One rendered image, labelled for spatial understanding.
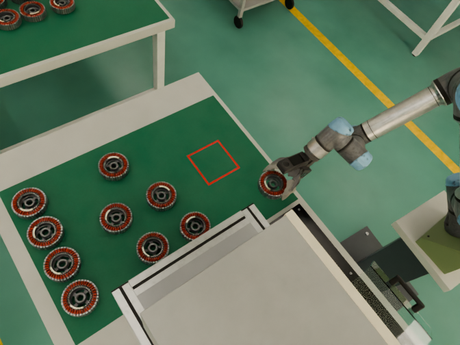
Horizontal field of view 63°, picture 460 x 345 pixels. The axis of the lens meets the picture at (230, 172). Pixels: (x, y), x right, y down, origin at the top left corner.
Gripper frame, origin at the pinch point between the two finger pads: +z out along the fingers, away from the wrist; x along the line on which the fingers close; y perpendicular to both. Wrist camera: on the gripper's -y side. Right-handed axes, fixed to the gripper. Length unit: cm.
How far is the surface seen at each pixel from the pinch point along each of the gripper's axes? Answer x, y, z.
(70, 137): 56, -41, 42
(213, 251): -18.5, -46.1, 2.2
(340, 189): 6, 120, 18
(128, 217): 14, -37, 36
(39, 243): 17, -61, 53
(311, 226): -19.0, 12.8, 1.4
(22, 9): 128, -41, 37
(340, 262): -35.7, 14.3, 0.6
